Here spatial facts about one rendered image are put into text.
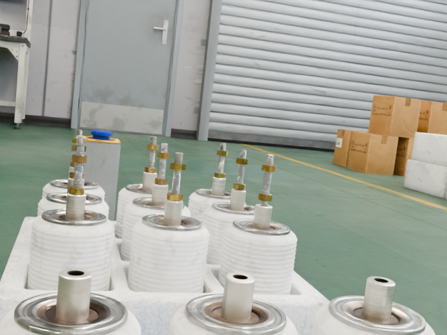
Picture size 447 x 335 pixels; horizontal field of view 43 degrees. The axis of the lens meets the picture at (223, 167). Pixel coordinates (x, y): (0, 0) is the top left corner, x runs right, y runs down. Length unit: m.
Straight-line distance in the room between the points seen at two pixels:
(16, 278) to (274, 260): 0.31
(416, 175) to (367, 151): 0.76
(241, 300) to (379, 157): 4.05
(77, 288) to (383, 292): 0.23
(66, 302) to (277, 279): 0.37
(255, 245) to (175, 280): 0.11
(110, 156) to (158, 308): 0.47
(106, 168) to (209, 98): 4.86
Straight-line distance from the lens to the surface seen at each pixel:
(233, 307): 0.42
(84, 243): 0.66
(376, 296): 0.47
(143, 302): 0.66
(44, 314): 0.41
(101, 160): 1.07
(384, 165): 4.48
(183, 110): 5.95
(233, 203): 0.84
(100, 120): 5.82
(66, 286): 0.40
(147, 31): 5.89
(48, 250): 0.67
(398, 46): 6.85
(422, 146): 3.75
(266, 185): 0.73
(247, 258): 0.71
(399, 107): 4.50
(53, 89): 5.81
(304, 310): 0.71
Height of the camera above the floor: 0.41
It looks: 6 degrees down
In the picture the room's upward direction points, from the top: 6 degrees clockwise
